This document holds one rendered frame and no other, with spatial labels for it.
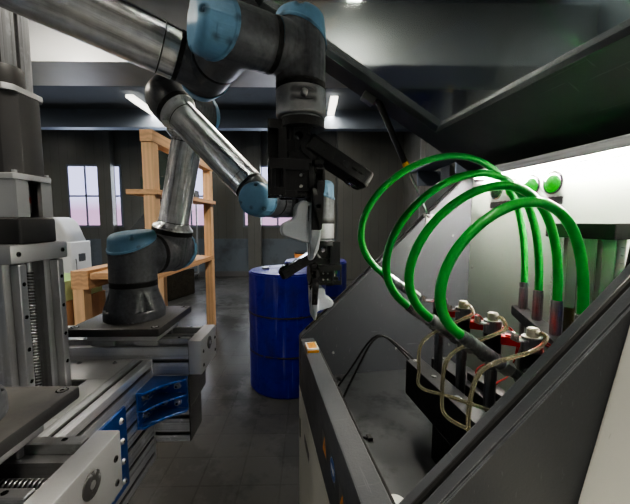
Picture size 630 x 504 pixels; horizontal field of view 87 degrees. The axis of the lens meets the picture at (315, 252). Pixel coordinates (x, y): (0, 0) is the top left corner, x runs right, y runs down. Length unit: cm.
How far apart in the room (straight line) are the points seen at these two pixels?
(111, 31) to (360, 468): 69
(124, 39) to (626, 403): 74
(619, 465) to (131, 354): 92
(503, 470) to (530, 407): 7
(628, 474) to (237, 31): 64
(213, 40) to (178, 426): 87
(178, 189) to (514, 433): 92
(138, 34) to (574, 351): 67
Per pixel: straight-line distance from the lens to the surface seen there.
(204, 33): 49
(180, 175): 104
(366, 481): 54
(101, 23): 60
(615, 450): 50
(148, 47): 60
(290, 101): 52
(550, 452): 48
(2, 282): 78
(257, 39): 51
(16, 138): 81
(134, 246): 95
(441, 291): 46
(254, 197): 73
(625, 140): 81
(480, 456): 44
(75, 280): 327
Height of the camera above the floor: 129
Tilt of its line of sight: 5 degrees down
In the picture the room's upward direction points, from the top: straight up
